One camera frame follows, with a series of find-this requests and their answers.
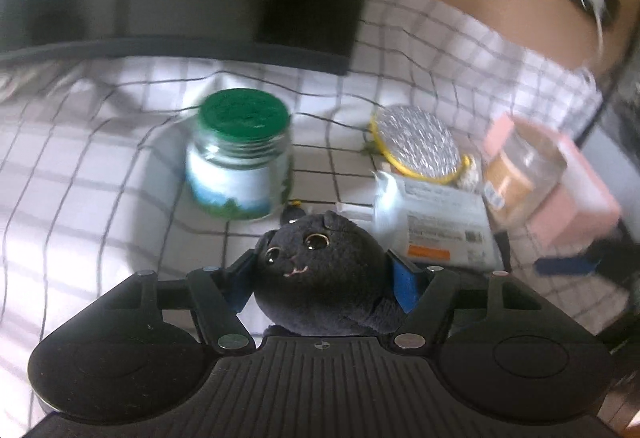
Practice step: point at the round silver yellow sponge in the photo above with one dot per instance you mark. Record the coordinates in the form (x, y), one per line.
(417, 144)

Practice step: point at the black cat plush toy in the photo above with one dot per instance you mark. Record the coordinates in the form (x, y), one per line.
(324, 275)

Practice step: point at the pink cardboard box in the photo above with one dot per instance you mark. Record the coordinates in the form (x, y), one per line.
(579, 209)

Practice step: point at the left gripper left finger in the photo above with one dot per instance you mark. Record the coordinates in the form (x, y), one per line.
(218, 295)

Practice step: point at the black blue gripper tip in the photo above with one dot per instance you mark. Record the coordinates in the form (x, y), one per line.
(615, 261)

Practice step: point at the clear plastic jar tan lid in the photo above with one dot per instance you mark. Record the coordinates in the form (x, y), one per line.
(524, 165)

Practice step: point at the wet wipes packet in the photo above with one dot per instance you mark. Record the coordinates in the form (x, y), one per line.
(432, 224)

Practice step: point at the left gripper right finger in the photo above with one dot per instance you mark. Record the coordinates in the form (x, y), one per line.
(427, 297)

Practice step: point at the green lid glass jar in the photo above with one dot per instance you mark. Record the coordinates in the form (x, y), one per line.
(239, 160)

